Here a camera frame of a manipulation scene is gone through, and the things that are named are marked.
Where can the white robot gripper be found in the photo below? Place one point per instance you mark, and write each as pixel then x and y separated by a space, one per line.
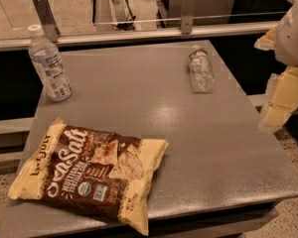
pixel 294 39

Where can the clear water bottle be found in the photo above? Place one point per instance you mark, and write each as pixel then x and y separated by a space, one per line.
pixel 201 71

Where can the brown sea salt chip bag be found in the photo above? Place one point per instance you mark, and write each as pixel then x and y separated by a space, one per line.
pixel 102 173

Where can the upright labelled water bottle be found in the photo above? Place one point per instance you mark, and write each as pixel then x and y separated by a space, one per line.
pixel 48 63

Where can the horizontal metal rail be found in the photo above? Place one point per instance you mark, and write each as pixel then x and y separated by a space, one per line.
pixel 165 35

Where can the right metal rail bracket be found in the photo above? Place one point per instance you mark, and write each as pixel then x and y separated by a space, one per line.
pixel 187 16

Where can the metal rail bracket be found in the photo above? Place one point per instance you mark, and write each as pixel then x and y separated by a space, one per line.
pixel 187 16
pixel 47 19

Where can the left metal rail bracket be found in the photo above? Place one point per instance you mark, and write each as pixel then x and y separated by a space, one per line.
pixel 47 19

